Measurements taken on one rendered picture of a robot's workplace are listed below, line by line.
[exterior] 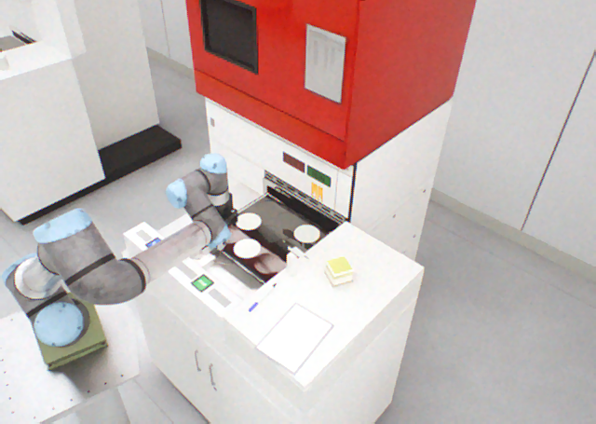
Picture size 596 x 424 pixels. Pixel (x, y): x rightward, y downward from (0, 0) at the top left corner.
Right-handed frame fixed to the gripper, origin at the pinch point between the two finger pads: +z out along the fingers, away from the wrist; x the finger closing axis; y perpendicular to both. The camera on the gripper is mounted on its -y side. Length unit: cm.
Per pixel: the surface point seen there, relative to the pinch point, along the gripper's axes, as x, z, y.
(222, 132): 46, 1, 58
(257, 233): 3.8, 15.7, 26.3
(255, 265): -5.7, 15.6, 12.5
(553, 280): -103, 106, 167
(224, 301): -10.4, 9.9, -9.9
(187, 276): 6.8, 9.8, -8.8
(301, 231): -9.7, 15.6, 36.8
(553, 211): -89, 72, 186
